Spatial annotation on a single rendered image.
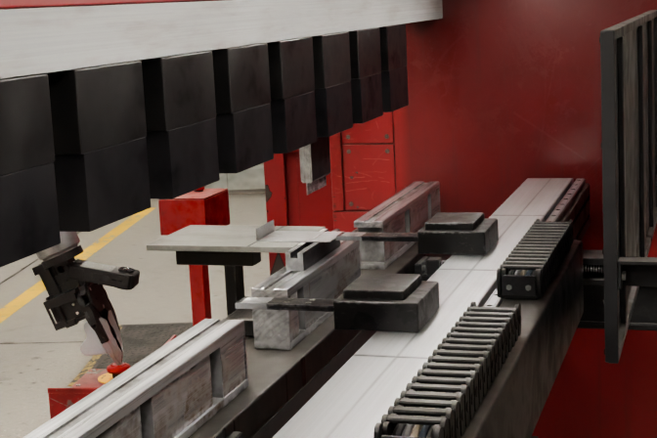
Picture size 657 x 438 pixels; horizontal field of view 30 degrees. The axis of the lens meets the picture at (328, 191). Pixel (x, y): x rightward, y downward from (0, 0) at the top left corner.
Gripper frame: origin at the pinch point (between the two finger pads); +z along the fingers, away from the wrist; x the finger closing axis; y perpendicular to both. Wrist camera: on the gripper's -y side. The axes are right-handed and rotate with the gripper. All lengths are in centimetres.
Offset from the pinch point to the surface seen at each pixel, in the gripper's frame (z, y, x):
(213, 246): -10.9, -22.1, -2.0
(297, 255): -5.1, -36.2, 4.7
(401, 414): 0, -60, 91
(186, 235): -13.6, -15.4, -12.1
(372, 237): -2.0, -46.8, -4.8
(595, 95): -1, -92, -86
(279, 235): -7.7, -31.4, -9.2
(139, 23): -43, -44, 62
